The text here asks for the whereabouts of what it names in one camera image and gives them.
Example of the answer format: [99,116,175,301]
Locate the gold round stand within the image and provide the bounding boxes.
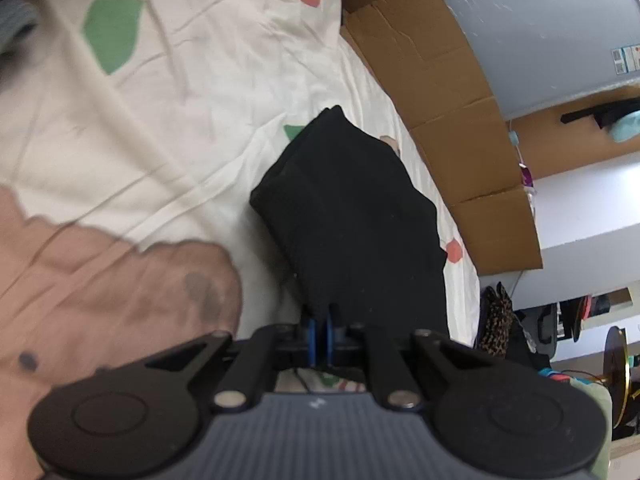
[604,326,632,428]

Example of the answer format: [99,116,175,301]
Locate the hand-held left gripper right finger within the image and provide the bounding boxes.
[322,302,501,411]

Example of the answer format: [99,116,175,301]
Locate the black chair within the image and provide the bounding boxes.
[537,292,613,346]

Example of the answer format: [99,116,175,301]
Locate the flattened cardboard sheet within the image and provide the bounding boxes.
[340,0,543,277]

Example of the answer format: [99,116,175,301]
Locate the black bag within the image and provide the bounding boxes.
[510,310,556,371]

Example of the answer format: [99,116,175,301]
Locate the blue-grey jeans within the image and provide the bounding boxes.
[0,0,40,58]

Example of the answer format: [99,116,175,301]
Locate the black shorts with bear-print sides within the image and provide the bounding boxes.
[249,105,451,348]

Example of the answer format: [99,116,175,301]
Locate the leopard print cloth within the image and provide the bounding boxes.
[479,282,516,358]

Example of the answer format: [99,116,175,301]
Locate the black strap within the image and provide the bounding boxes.
[560,101,640,130]

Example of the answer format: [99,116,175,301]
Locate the teal towel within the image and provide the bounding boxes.
[612,111,640,143]

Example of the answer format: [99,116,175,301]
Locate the grey washing machine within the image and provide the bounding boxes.
[415,0,640,122]

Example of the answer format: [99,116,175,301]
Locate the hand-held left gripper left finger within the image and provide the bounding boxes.
[142,305,321,411]

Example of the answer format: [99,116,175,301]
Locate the cream bear print blanket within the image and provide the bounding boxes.
[0,0,481,480]

